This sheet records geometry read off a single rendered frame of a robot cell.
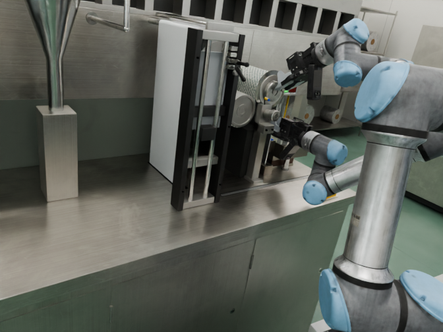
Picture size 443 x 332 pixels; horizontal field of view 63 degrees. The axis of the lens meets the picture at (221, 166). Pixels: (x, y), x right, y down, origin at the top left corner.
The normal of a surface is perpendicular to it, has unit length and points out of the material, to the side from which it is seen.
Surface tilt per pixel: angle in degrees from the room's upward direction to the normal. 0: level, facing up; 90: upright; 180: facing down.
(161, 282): 90
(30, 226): 0
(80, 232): 0
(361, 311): 73
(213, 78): 90
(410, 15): 90
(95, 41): 90
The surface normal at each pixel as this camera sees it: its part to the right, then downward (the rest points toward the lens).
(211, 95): 0.58, 0.40
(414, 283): 0.27, -0.88
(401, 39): -0.80, 0.12
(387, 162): -0.39, 0.09
